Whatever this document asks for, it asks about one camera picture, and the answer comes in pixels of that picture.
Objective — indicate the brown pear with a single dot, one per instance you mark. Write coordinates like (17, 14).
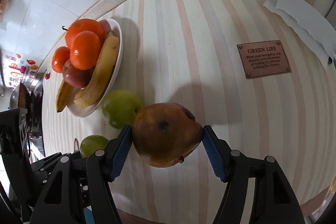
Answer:
(165, 134)

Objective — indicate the long yellow banana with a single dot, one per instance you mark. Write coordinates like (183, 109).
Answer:
(102, 74)

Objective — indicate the brown cloth label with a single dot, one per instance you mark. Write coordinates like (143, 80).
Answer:
(263, 60)

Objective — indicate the short yellow banana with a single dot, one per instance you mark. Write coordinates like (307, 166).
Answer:
(63, 96)

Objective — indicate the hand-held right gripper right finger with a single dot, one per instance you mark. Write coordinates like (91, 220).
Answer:
(214, 155)

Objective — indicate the white paper towel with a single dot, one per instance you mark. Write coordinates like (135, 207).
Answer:
(302, 20)

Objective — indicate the white plate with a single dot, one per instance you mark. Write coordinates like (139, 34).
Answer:
(115, 61)

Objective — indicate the red apple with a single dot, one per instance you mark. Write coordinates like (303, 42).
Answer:
(76, 76)

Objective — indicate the large orange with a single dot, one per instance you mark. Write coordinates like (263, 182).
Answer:
(84, 28)

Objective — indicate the wok with glass lid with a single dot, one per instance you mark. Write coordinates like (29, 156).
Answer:
(21, 98)

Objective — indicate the green apple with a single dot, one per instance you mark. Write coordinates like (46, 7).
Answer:
(119, 108)
(92, 144)

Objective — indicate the colourful wall stickers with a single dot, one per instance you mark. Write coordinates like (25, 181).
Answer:
(22, 70)

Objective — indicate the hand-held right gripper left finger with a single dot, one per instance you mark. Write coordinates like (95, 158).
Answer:
(120, 155)

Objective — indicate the striped table cloth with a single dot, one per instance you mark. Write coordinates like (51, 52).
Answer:
(183, 56)

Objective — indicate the cherry tomato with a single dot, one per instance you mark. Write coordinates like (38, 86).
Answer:
(47, 76)

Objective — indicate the small orange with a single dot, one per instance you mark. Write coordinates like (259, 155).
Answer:
(59, 62)
(85, 52)

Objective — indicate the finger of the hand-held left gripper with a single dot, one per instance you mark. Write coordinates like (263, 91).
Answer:
(44, 161)

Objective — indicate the black gas stove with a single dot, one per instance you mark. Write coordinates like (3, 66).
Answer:
(38, 121)

